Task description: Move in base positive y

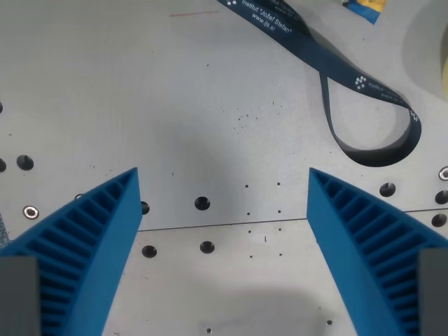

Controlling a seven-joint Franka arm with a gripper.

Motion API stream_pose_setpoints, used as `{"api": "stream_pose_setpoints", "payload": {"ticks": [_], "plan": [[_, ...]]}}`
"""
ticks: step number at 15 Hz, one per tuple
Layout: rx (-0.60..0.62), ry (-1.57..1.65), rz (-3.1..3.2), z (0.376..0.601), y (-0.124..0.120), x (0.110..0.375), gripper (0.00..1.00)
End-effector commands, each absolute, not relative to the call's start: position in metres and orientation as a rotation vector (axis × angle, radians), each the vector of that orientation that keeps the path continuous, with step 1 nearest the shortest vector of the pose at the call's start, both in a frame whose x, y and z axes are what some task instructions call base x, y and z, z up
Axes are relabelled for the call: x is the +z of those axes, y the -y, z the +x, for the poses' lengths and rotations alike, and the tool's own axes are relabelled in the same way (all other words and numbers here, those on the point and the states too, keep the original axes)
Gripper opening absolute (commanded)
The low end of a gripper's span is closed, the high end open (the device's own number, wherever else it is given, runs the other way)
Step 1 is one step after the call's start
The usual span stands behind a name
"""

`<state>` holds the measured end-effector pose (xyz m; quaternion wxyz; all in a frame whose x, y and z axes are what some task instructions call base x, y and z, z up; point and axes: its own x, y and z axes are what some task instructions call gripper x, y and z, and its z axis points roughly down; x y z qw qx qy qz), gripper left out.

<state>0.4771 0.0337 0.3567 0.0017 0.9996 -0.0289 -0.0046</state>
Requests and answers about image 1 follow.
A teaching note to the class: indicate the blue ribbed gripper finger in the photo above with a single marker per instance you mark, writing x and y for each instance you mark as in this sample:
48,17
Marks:
360,245
87,245

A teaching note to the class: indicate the blue and yellow packet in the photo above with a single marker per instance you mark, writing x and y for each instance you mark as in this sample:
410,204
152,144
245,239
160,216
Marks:
367,7

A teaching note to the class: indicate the silver hex socket screw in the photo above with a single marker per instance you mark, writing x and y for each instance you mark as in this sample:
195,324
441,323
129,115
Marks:
31,212
444,173

